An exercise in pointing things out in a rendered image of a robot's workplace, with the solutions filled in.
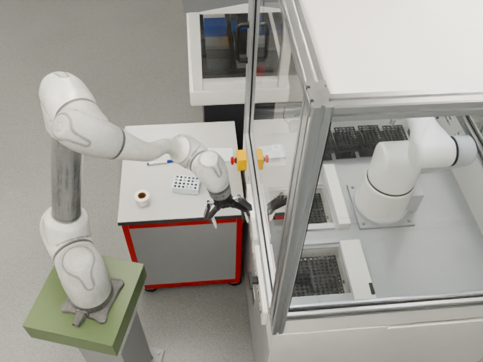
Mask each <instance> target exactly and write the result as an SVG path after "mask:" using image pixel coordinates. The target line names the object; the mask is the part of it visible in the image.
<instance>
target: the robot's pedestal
mask: <svg viewBox="0 0 483 362"><path fill-rule="evenodd" d="M144 290H145V288H144V285H143V288H142V291H141V293H140V296H139V299H138V301H137V305H136V307H135V309H134V312H133V315H132V318H131V320H130V323H129V326H128V328H127V331H126V334H125V336H124V339H123V342H122V344H121V347H120V350H119V353H118V356H113V355H109V354H105V353H99V352H95V351H90V350H86V349H82V348H78V349H79V351H80V352H81V354H82V355H83V357H84V358H85V360H86V362H162V358H163V355H164V352H165V350H163V349H159V348H153V347H149V346H148V343H147V339H146V337H145V334H144V331H143V328H142V324H141V321H140V319H139V315H138V312H137V309H138V306H139V303H140V301H141V298H142V295H143V293H144Z"/></svg>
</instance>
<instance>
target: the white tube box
mask: <svg viewBox="0 0 483 362"><path fill-rule="evenodd" d="M176 177H177V178H178V181H175V178H176ZM183 178H185V182H183ZM195 179H198V178H197V177H196V176H192V175H177V174H175V176H174V179H173V182H172V192H176V193H184V194H191V195H198V192H199V188H200V184H201V181H200V180H199V179H198V182H196V181H195ZM186 185H188V188H186ZM190 185H192V186H193V188H192V189H191V188H190Z"/></svg>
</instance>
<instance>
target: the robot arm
mask: <svg viewBox="0 0 483 362"><path fill-rule="evenodd" d="M39 97H40V101H41V102H40V105H41V109H42V115H43V119H44V122H45V128H46V130H47V132H48V133H49V134H50V155H51V203H52V206H50V207H49V208H48V209H47V210H46V211H45V212H44V214H43V216H42V218H41V221H40V233H41V236H42V240H43V242H44V245H45V248H46V249H47V252H48V254H49V255H50V258H51V259H52V261H53V263H54V265H55V268H56V270H57V274H58V276H59V279H60V282H61V284H62V286H63V289H64V290H65V293H66V295H67V296H68V298H67V299H66V301H65V302H64V303H63V304H62V305H61V307H60V310H61V312H63V313H71V314H74V315H75V318H74V321H73V325H74V326H75V327H77V328H79V327H80V326H81V324H82V323H83V321H84V320H85V319H86V318H89V319H92V320H95V321H97V322H98V323H100V324H104V323H106V321H107V319H108V314H109V312H110V310H111V307H112V305H113V303H114V301H115V299H116V297H117V295H118V293H119V291H120V290H121V289H122V288H123V286H124V281H123V280H121V279H111V278H110V276H109V271H108V269H107V266H106V263H105V261H104V259H103V257H102V256H101V255H100V253H99V252H98V250H97V249H96V247H95V246H94V243H93V240H92V238H91V230H90V226H89V221H88V213H87V211H86V209H85V208H84V207H83V206H81V201H82V184H83V155H84V154H85V155H88V156H91V157H96V158H103V159H115V160H131V161H138V162H151V161H154V160H156V159H158V158H160V157H161V156H162V155H164V154H169V155H170V158H171V160H172V161H174V162H175V163H177V164H179V165H180V166H182V167H184V168H185V169H188V170H190V171H191V172H192V173H193V174H194V175H195V176H196V177H197V178H198V179H199V180H200V181H201V183H202V184H203V185H204V186H205V187H206V189H207V191H208V194H209V195H210V197H211V198H212V199H213V202H210V200H207V206H206V209H205V211H204V214H203V218H204V220H205V219H209V220H210V223H213V224H214V227H215V228H217V224H216V220H215V218H214V215H215V214H216V213H217V212H218V211H220V209H221V208H222V209H224V208H230V207H231V208H236V209H238V210H241V211H244V215H245V218H246V220H247V222H249V219H248V216H249V211H252V205H251V204H250V203H248V202H247V201H246V200H245V199H244V198H242V197H241V195H237V197H235V198H234V197H233V196H232V194H231V186H230V182H229V172H228V170H227V167H226V164H225V162H224V160H223V158H222V157H221V156H220V155H219V154H218V153H217V152H215V151H213V150H207V148H206V147H205V146H204V145H202V143H200V142H199V141H198V140H197V139H195V138H194V137H192V136H190V135H187V134H178V135H176V136H175V137H173V139H158V140H156V141H151V142H146V141H143V140H141V139H139V138H137V137H136V136H134V135H132V134H130V133H129V132H128V131H125V130H124V129H122V128H121V127H119V126H116V125H114V124H112V123H111V122H109V120H108V119H107V117H106V116H105V115H104V114H103V112H102V111H101V109H100V108H99V107H98V105H97V103H96V100H95V98H94V97H93V95H92V93H91V92H90V91H89V89H88V88H87V86H86V85H85V84H84V82H83V81H82V80H80V79H79V78H78V77H76V76H75V75H73V74H71V73H68V72H60V71H57V72H53V73H50V74H49V75H46V76H45V77H44V78H43V79H42V82H41V83H40V89H39ZM235 200H236V201H237V202H236V201H235ZM212 205H215V206H214V207H213V209H212V210H211V211H210V209H211V206H212ZM209 211H210V212H209Z"/></svg>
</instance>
